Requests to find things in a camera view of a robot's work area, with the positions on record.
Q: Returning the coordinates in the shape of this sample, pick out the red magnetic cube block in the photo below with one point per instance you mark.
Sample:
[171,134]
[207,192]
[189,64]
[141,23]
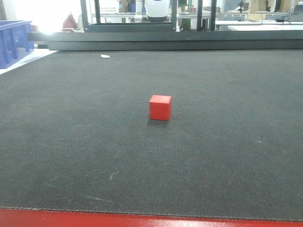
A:
[160,107]

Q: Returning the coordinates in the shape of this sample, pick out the dark grey fabric mat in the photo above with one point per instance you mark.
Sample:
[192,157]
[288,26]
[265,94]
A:
[76,134]

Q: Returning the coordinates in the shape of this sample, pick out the red cone-shaped object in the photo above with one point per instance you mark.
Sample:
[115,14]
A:
[69,24]

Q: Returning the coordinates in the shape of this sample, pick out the white work table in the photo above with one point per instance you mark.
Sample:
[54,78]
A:
[263,25]

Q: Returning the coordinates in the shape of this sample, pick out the blue plastic storage bin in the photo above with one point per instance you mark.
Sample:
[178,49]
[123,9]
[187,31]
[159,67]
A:
[14,42]

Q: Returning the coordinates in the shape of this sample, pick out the black metal frame rack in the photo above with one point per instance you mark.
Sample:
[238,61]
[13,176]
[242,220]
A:
[164,36]

